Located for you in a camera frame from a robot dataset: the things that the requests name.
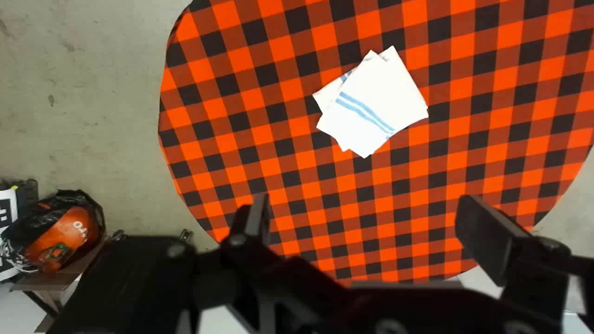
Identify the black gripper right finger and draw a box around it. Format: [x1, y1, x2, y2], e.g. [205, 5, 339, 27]
[454, 194, 569, 285]

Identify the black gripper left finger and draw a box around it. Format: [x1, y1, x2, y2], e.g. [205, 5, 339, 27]
[228, 192, 268, 246]

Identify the white towel with blue stripes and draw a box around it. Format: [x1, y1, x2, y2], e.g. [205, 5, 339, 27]
[313, 46, 428, 157]

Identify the red black checkered tablecloth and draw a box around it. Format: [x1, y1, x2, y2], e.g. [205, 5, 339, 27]
[155, 0, 594, 285]

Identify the dark wooden stool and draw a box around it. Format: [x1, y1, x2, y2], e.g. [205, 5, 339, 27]
[12, 243, 103, 334]

